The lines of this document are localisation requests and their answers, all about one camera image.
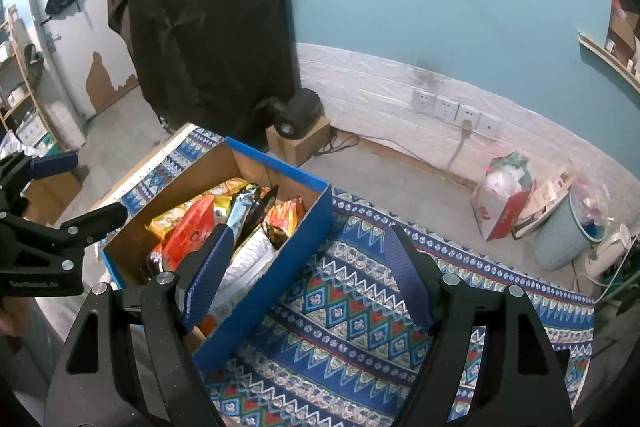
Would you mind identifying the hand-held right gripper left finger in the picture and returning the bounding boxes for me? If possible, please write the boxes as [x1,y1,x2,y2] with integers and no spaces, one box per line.
[42,222,236,427]

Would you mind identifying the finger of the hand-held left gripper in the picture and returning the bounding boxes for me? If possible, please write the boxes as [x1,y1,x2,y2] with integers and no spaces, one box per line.
[0,150,80,202]
[54,202,129,254]

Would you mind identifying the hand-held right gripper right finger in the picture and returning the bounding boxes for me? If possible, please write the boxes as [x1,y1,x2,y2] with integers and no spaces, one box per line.
[389,224,573,427]

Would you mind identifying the white black snack packet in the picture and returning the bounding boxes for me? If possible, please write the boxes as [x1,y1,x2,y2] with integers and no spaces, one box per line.
[207,229,278,325]

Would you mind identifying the blue cardboard box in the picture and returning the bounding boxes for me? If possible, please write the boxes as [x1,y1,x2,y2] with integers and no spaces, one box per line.
[100,137,335,370]

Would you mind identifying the silver snack packet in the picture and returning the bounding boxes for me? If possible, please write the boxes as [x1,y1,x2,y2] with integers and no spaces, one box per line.
[225,184,261,233]

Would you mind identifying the small gold snack packet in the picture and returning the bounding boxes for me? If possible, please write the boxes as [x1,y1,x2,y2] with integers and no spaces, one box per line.
[207,178,251,210]

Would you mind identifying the large brown cardboard box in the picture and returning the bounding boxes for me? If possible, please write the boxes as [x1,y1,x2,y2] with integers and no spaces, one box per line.
[22,167,83,225]

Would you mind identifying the blue patterned mat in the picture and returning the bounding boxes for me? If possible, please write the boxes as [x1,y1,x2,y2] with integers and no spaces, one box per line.
[90,124,596,427]

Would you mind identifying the wooden storage rack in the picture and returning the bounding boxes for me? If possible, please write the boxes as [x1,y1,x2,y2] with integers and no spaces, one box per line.
[0,4,56,148]

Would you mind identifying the red white paper bag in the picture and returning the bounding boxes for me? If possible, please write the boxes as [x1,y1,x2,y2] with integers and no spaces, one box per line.
[470,152,536,242]

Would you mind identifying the white door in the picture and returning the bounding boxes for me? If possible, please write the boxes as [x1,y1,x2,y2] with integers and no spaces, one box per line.
[25,0,141,122]

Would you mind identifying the flat cardboard sheets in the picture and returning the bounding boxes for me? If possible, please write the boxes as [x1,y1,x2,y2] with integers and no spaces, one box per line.
[510,172,573,238]

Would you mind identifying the light blue trash bin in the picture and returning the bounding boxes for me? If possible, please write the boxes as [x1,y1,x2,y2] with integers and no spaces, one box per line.
[532,187,618,272]

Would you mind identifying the small brown cardboard box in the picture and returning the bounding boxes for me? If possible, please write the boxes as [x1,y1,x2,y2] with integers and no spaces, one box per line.
[265,116,333,168]

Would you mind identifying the white electric kettle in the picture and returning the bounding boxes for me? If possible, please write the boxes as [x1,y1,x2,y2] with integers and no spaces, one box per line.
[587,223,633,280]

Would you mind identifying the black cloth cover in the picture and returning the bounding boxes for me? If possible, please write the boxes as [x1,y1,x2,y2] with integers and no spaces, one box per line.
[107,0,301,148]

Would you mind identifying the open cardboard box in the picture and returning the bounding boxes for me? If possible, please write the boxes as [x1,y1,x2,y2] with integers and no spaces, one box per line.
[607,9,640,48]

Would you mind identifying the grey plug cable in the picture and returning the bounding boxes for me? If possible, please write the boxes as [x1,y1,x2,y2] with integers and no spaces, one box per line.
[445,119,473,180]

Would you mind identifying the black cable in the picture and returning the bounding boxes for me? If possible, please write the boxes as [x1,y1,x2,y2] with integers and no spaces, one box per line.
[315,129,360,155]

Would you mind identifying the white wall socket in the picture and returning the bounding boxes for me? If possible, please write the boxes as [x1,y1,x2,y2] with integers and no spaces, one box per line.
[411,88,436,115]
[456,104,482,130]
[477,113,502,138]
[432,96,459,122]

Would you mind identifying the wooden wall shelf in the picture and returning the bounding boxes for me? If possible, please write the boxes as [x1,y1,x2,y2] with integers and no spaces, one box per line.
[577,29,640,95]

